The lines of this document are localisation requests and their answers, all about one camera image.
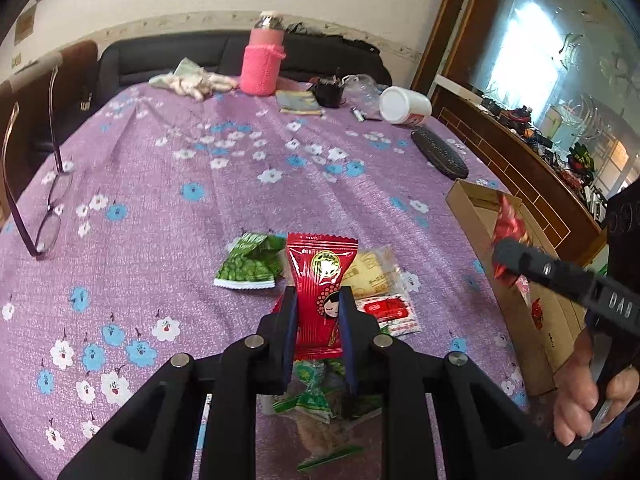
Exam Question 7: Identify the small booklet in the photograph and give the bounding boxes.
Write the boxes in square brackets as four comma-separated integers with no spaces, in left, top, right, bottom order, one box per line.
[275,90,322,116]

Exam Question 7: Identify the white and red packet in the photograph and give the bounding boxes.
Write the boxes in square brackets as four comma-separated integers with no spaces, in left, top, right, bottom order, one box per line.
[357,295,418,337]

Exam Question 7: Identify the clutter on wooden ledge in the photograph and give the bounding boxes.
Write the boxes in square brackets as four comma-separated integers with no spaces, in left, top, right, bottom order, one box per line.
[480,95,616,221]

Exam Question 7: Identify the pink bottle with knitted sleeve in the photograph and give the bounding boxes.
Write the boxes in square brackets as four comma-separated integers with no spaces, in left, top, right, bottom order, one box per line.
[240,10,287,97]

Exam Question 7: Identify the black oval case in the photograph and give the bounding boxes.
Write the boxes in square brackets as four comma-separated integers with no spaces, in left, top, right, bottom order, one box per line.
[411,127,469,180]

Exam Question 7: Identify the dark clothing on sofa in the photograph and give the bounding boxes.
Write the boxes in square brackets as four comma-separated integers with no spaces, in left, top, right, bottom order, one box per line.
[285,22,378,53]

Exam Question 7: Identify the shiny red candy packet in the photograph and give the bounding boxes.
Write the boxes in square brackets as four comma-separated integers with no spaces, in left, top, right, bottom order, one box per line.
[492,195,533,288]

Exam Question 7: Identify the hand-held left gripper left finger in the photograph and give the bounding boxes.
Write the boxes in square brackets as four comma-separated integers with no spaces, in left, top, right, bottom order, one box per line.
[57,286,301,480]

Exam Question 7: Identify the white gloves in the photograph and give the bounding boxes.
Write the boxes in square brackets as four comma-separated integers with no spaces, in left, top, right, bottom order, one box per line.
[149,57,240,102]

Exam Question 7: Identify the black pouch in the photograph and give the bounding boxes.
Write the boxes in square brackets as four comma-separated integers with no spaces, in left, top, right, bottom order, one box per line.
[310,75,346,109]

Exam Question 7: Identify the clear green candy packet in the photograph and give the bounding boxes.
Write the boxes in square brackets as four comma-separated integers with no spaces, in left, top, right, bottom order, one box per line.
[272,359,386,473]

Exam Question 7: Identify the purple eyeglasses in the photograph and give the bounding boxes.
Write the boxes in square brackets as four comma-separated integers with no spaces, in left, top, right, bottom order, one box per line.
[2,62,73,258]

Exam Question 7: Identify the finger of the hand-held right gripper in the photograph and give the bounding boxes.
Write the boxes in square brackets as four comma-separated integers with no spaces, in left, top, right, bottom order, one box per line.
[491,237,599,306]

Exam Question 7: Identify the clear plastic cup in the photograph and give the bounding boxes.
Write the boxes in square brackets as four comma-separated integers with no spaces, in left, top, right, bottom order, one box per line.
[342,74,391,106]

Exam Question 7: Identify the white plastic jar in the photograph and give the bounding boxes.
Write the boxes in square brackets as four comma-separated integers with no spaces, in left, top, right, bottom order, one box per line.
[379,86,432,126]

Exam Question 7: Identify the wooden partition with glass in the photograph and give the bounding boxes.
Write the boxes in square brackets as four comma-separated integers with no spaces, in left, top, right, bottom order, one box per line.
[410,0,640,266]

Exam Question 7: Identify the brown chair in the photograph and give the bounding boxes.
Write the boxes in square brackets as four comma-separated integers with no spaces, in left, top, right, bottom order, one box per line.
[0,40,99,221]

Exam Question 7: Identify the purple floral tablecloth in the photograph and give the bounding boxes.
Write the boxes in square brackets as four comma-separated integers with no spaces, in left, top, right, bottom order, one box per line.
[0,77,531,480]

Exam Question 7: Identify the small wall plaque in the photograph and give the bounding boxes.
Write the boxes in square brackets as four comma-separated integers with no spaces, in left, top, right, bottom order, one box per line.
[14,10,37,46]

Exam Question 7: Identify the red packet with cartoon figure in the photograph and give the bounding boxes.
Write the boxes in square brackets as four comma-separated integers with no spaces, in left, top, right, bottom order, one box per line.
[285,232,360,361]

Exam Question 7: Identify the yellow packet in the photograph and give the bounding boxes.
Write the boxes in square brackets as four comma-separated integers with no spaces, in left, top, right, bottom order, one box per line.
[350,246,401,301]

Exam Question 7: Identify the person's right hand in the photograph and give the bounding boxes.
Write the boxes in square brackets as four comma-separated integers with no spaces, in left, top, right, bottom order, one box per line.
[552,330,640,446]

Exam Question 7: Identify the cardboard box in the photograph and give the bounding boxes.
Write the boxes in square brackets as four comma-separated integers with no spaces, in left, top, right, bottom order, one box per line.
[445,178,588,397]

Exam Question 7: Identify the green pea packet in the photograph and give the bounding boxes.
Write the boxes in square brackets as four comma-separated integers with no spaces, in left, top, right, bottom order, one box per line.
[214,232,286,290]

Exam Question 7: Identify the black sofa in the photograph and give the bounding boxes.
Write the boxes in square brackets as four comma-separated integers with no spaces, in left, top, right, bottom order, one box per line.
[97,35,392,98]

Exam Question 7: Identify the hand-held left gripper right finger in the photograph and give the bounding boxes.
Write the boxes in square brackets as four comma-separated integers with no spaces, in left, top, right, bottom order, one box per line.
[337,286,566,480]

